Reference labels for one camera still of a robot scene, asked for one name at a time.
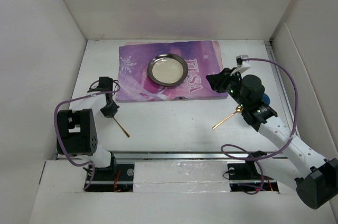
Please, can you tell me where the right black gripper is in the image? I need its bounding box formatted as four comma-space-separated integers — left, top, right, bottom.
206, 67, 248, 109

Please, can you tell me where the gold fork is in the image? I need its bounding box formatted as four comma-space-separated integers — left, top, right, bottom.
113, 117, 130, 138

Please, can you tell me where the purple Elsa cloth placemat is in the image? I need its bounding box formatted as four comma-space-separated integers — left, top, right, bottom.
116, 41, 227, 102

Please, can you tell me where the steel plate with cream centre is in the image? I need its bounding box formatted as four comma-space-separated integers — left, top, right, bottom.
147, 53, 188, 87

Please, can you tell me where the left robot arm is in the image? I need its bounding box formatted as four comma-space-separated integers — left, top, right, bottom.
54, 77, 120, 180

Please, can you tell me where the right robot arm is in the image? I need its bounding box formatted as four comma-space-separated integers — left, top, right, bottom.
206, 68, 337, 209

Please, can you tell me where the gold spoon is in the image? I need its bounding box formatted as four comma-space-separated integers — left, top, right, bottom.
212, 105, 243, 129

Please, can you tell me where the blue plastic cup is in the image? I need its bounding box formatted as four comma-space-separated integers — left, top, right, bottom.
262, 93, 270, 105

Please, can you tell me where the white foam block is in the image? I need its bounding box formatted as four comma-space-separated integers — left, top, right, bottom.
133, 161, 230, 193

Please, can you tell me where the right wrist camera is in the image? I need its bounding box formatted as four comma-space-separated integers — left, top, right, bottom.
233, 55, 251, 74

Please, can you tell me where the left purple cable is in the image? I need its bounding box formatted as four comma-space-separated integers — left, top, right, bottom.
53, 80, 121, 190

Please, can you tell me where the purple cable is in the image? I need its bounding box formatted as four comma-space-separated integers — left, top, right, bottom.
53, 80, 121, 190
220, 58, 299, 195

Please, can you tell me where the aluminium right side rail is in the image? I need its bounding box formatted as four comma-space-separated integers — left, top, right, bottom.
264, 42, 300, 136

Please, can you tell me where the aluminium rail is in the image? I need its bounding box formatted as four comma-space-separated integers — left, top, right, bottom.
264, 42, 300, 136
55, 150, 291, 160

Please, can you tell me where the aluminium front rail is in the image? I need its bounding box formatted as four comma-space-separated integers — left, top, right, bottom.
55, 150, 291, 160

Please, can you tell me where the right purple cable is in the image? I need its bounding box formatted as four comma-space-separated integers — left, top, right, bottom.
220, 58, 299, 195

